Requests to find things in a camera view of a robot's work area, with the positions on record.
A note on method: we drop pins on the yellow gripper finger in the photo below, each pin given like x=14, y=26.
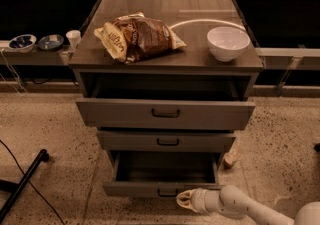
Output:
x=183, y=199

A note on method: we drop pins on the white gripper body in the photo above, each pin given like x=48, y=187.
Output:
x=199, y=199

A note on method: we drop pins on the grey bottom drawer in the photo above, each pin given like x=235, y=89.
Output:
x=161, y=174

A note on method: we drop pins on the grey drawer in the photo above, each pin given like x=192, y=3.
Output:
x=166, y=141
x=161, y=174
x=174, y=105

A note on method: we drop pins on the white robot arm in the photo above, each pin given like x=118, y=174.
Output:
x=231, y=202

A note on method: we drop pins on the grey wooden drawer cabinet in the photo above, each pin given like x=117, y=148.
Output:
x=191, y=20

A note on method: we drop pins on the grey middle drawer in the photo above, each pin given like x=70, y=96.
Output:
x=166, y=141

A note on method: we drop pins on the grey top drawer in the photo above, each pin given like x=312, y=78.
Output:
x=174, y=105

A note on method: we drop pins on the small bread piece on floor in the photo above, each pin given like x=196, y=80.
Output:
x=231, y=158

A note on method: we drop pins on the white ceramic bowl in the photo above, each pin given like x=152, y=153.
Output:
x=227, y=43

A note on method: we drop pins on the black metal stand leg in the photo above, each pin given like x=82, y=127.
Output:
x=15, y=189

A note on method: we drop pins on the bagged sliced bread loaf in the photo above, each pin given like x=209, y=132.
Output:
x=132, y=38

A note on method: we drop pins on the white paper cup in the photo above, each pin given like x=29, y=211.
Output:
x=74, y=38

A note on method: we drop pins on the dark blue small bowl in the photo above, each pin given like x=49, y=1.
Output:
x=51, y=42

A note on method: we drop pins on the grey low side shelf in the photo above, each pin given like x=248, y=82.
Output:
x=36, y=57

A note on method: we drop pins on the blue patterned bowl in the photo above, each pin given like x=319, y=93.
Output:
x=23, y=43

